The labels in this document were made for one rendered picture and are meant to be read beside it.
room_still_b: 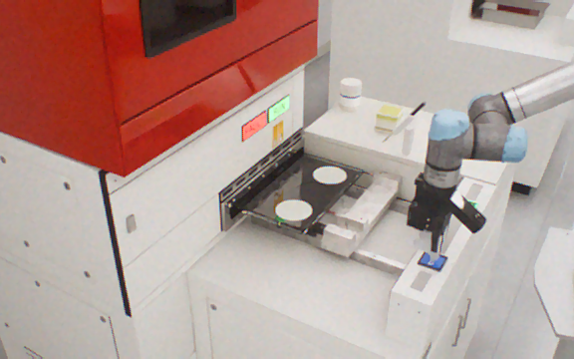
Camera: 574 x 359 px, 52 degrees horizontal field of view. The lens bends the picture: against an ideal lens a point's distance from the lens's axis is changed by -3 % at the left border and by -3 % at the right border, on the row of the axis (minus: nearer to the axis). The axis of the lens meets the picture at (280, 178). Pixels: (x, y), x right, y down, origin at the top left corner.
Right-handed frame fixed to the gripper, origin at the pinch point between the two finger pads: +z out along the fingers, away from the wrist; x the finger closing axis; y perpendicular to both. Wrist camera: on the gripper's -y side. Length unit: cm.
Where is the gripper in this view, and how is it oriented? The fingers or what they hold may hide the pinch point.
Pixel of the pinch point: (436, 257)
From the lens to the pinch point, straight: 141.2
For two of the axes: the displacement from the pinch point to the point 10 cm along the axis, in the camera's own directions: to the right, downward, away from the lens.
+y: -8.6, -2.7, 4.4
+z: 0.0, 8.5, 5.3
